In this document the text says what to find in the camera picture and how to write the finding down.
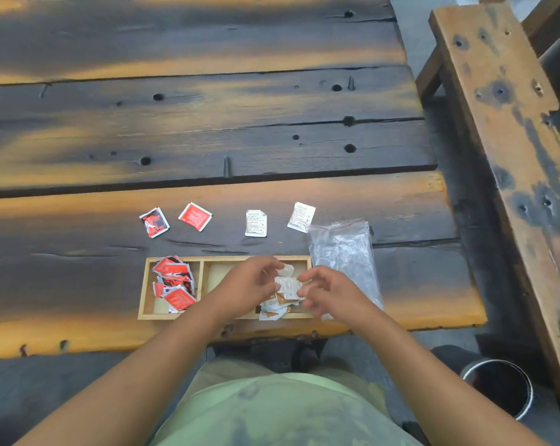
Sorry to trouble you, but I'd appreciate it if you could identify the person's left forearm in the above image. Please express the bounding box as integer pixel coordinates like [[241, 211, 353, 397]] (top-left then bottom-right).
[[15, 304, 234, 446]]

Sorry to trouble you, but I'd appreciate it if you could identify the red black sachet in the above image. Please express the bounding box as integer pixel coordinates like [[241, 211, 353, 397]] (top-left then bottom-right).
[[139, 207, 171, 239]]

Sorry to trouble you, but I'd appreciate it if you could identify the black lined metal bin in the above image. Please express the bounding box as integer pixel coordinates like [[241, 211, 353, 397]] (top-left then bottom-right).
[[430, 346, 535, 421]]

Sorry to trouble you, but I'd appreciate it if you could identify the person's light green shirt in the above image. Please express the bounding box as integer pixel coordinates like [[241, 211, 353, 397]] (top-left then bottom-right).
[[149, 357, 422, 446]]

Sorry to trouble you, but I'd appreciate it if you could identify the person's right hand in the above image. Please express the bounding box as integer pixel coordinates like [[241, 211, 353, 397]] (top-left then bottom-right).
[[298, 266, 383, 331]]

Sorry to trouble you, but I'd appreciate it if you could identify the person's left hand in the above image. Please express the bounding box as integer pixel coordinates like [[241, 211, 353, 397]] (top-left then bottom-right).
[[210, 255, 285, 321]]

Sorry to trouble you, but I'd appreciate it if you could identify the person's right forearm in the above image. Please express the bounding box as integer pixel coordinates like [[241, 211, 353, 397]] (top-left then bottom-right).
[[359, 313, 548, 446]]

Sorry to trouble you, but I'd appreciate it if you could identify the long rustic wooden bench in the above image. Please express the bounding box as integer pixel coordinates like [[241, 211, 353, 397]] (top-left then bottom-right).
[[415, 0, 560, 414]]

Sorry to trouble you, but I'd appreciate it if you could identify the pile of red sachets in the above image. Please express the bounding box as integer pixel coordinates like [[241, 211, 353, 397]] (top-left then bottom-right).
[[152, 255, 197, 314]]

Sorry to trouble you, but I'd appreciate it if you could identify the wooden three-compartment tray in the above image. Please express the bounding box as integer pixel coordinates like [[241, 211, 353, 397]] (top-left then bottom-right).
[[138, 255, 313, 321]]

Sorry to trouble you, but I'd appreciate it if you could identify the white sachet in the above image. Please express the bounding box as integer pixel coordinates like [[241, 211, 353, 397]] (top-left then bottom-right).
[[287, 201, 317, 234], [245, 209, 268, 238]]

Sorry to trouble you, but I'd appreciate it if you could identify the pile of white sachets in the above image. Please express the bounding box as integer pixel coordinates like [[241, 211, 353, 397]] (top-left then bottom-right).
[[259, 263, 308, 321]]

